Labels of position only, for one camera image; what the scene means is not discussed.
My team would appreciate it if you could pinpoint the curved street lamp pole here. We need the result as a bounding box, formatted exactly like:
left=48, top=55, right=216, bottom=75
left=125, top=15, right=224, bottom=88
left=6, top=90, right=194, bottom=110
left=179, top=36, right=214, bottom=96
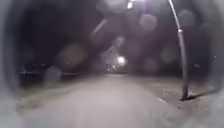
left=126, top=0, right=190, bottom=102

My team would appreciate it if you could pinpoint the bare dirt verge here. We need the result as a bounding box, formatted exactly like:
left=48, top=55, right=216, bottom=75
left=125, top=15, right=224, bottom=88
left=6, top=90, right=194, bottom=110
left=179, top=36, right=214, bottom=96
left=128, top=75, right=224, bottom=128
left=13, top=75, right=101, bottom=114

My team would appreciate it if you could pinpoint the grey paved path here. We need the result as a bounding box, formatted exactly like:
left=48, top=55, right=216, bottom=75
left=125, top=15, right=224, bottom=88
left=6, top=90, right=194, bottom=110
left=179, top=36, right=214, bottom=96
left=19, top=73, right=188, bottom=128

